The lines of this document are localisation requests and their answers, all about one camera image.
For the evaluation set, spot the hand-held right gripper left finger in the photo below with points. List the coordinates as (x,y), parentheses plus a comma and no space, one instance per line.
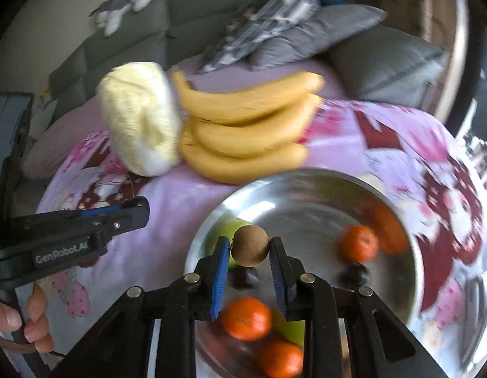
(219,279)

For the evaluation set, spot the round metal plate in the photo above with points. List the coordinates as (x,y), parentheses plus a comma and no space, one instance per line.
(306,212)

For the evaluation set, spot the light grey pillow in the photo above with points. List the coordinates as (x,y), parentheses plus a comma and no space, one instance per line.
(326,35)

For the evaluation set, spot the pale blue pillow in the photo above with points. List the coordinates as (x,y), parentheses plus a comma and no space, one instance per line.
(42,114)

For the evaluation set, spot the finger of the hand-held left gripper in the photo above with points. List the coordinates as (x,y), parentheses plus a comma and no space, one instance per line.
(97,213)
(129,216)

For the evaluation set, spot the printed cartoon blanket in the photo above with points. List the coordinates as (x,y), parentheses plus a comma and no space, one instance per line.
(168,212)

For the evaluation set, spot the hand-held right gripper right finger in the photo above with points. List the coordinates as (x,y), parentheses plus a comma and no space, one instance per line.
(278,283)

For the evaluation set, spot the tangerine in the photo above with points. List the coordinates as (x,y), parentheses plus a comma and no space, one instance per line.
(357,244)
(280,360)
(246,319)

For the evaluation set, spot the green mango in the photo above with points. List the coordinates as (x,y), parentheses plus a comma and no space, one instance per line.
(223,228)

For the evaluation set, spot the olive brown kiwi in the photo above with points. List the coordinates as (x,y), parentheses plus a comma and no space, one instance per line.
(250,246)

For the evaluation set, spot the wooden frame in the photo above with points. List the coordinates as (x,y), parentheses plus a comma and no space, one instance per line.
(462,47)

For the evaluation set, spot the grey sofa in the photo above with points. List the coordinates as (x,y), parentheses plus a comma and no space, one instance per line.
(129,35)

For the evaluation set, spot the dark grey cushion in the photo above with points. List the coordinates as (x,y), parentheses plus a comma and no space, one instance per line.
(389,67)

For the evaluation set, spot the napa cabbage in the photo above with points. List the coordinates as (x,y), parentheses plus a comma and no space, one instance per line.
(137,118)

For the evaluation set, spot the black and white patterned pillow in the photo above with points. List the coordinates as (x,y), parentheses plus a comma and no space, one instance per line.
(267,19)

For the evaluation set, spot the person's left hand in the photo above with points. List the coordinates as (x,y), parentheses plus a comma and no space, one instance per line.
(7,317)

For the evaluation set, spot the pink bedsheet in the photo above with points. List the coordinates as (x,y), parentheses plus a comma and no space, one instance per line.
(70,134)

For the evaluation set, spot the grey and white plush toy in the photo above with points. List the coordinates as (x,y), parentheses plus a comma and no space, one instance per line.
(121,8)

